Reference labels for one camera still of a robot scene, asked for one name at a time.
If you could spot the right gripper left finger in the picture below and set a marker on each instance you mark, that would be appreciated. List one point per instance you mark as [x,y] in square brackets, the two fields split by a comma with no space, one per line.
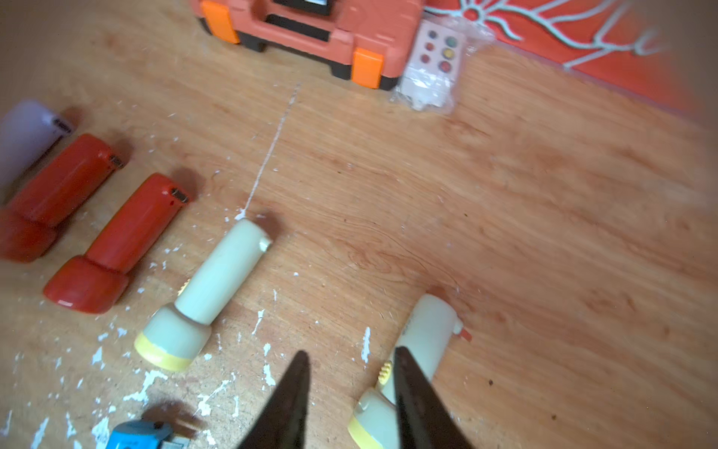
[282,423]

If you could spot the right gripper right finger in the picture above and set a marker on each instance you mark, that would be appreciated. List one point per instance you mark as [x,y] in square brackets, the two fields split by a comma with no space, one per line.
[423,421]

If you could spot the green flashlight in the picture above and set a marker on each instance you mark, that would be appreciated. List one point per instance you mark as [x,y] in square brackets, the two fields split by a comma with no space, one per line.
[177,333]
[427,333]

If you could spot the blue flashlight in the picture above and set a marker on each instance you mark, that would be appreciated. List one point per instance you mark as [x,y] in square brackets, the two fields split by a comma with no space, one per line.
[140,434]

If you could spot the red flashlight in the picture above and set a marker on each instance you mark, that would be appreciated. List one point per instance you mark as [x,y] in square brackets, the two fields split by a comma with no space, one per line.
[94,281]
[29,222]

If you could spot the purple flashlight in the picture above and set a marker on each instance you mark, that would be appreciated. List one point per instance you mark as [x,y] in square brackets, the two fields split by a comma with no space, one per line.
[28,131]

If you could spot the plastic bag with stickers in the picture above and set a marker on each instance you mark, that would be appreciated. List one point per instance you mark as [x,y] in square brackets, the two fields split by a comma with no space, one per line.
[441,47]

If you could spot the orange tool case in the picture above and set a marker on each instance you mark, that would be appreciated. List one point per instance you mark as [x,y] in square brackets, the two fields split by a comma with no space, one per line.
[366,42]

